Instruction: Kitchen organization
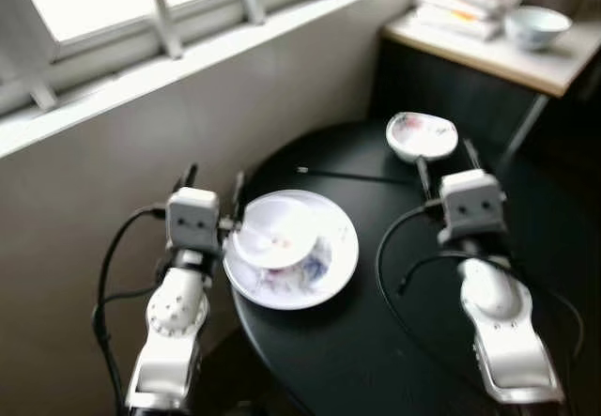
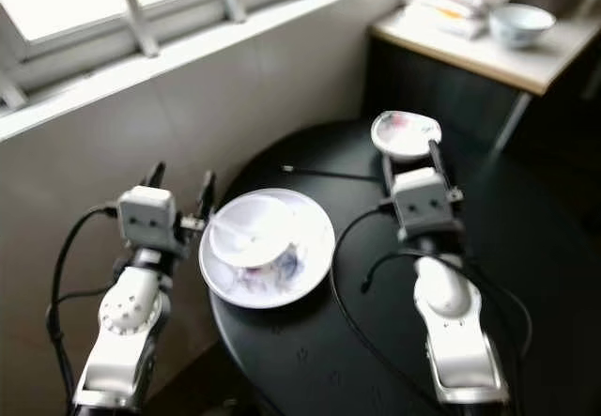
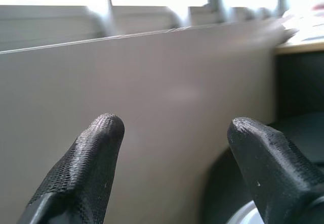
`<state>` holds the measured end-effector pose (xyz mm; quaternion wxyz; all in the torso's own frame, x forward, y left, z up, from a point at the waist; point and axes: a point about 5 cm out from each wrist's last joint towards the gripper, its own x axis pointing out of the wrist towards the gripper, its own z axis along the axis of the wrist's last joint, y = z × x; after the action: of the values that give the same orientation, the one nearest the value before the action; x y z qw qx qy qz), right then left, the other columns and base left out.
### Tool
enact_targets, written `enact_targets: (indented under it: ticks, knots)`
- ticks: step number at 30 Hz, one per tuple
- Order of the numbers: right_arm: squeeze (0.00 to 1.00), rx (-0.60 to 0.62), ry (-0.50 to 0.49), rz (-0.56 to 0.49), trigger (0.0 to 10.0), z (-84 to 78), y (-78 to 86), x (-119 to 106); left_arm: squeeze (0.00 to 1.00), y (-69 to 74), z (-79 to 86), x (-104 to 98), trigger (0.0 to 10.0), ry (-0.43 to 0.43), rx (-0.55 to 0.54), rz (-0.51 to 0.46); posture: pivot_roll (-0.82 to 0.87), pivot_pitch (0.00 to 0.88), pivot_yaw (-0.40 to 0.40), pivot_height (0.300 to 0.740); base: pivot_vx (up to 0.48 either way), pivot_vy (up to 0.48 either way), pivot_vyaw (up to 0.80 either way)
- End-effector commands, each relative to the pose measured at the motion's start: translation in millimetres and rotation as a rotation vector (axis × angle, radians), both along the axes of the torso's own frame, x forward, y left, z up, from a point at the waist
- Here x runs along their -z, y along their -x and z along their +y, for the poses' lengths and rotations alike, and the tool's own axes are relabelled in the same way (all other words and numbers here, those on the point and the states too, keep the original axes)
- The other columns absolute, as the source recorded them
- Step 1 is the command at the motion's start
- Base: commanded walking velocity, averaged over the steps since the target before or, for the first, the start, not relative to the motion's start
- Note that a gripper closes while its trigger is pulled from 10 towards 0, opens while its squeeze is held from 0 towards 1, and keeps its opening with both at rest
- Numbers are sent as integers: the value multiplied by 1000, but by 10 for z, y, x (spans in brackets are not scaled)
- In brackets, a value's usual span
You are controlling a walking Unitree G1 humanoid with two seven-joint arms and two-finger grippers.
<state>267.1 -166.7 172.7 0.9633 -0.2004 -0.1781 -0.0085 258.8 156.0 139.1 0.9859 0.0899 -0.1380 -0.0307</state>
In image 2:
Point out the small floral white bowl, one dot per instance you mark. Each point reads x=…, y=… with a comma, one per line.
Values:
x=406, y=132

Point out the small plain white bowl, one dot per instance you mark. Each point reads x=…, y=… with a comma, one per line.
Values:
x=254, y=214

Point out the white floral plate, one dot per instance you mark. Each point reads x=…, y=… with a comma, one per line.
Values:
x=305, y=266

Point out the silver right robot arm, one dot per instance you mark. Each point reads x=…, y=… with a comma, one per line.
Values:
x=455, y=341

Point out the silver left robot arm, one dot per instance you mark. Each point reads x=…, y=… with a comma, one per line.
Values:
x=131, y=308

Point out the white spoon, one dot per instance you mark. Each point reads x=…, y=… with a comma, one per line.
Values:
x=249, y=239

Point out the black wooden-top side table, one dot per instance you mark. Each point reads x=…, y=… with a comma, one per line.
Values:
x=516, y=69

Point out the stack of magazines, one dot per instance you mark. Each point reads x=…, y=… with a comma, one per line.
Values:
x=451, y=3

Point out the blue patterned white bowl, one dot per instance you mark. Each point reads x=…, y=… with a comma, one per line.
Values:
x=521, y=23

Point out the black round table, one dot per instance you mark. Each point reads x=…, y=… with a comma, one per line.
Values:
x=300, y=369

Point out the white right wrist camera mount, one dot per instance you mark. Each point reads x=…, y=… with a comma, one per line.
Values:
x=424, y=200

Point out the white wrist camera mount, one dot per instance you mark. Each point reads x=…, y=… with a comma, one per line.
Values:
x=147, y=214
x=424, y=200

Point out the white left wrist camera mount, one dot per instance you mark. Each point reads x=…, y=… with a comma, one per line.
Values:
x=147, y=214

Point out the white window frame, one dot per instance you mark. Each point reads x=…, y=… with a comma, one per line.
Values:
x=178, y=54

